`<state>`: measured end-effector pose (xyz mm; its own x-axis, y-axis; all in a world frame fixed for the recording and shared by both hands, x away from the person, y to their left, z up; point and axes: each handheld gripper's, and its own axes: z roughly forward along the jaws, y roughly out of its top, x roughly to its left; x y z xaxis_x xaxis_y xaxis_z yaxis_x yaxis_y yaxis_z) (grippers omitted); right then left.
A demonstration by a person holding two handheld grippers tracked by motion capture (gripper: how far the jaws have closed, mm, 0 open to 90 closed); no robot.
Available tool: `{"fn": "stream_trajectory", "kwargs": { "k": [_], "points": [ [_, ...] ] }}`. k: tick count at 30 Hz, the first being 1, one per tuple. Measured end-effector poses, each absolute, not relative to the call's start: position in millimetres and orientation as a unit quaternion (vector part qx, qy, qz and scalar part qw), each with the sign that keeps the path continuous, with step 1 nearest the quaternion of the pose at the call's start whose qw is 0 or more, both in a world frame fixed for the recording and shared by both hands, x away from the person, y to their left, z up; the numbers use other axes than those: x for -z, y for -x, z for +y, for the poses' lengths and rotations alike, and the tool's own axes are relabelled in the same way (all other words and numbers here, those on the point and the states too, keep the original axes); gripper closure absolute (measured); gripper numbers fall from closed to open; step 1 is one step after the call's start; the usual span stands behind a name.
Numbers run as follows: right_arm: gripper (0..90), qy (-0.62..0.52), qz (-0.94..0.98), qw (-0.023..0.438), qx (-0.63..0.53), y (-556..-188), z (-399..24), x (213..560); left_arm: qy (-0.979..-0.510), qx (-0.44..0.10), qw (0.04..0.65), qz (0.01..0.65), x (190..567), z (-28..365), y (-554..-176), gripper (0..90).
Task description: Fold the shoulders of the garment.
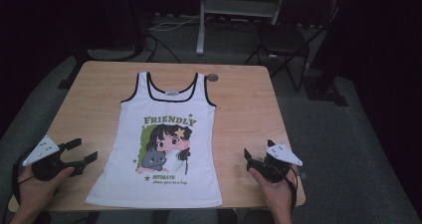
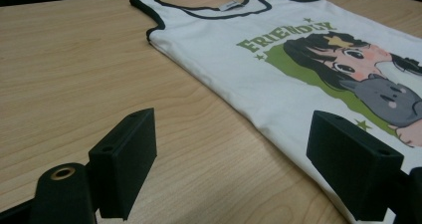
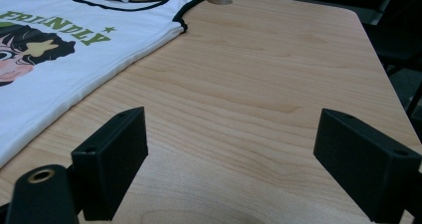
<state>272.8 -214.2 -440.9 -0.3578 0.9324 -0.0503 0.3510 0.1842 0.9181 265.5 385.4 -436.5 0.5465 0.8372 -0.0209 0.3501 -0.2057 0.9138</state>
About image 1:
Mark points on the person's right hand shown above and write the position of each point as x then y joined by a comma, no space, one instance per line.
280,194

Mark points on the black folding chair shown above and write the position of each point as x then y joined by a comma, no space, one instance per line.
282,38

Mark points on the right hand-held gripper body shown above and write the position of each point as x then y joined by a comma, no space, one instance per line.
282,156

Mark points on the person's grey pants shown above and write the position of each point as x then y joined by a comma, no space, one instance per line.
192,218

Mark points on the white metal desk frame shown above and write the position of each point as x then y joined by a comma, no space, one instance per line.
200,35

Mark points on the grey round table grommet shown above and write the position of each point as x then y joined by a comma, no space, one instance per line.
212,77

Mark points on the dark table edge bracket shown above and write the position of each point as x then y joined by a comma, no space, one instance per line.
302,175

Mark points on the black stand with base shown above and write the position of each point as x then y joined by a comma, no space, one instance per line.
326,88

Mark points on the white printed tank top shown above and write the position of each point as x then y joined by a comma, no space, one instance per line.
172,104

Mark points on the person's left hand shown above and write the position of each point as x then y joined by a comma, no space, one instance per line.
35,194

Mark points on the dark stand with curved base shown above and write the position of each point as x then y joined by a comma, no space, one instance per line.
112,53

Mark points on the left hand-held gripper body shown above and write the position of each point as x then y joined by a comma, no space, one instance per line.
43,151

